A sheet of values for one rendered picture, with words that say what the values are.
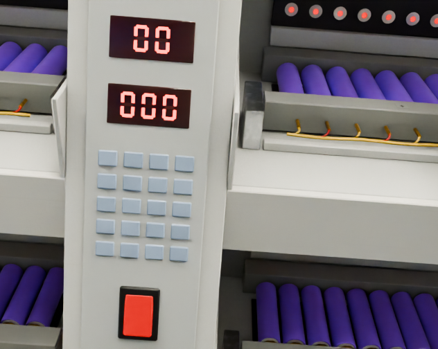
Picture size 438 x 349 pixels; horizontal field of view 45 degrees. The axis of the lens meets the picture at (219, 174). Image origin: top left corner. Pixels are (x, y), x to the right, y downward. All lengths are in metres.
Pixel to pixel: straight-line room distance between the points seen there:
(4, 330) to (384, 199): 0.30
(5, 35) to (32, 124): 0.13
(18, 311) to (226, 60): 0.28
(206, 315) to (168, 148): 0.11
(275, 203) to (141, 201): 0.08
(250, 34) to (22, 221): 0.27
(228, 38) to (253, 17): 0.20
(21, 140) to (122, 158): 0.08
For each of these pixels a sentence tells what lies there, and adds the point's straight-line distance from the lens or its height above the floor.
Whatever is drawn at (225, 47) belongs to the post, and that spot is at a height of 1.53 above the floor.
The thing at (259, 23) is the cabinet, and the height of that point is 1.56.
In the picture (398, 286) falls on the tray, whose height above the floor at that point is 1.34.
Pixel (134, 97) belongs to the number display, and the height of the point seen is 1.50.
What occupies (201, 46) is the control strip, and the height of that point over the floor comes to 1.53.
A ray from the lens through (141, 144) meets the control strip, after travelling 0.30.
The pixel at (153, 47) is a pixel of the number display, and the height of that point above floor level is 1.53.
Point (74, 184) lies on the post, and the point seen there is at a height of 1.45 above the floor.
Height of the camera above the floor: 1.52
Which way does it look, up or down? 12 degrees down
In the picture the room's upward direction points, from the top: 4 degrees clockwise
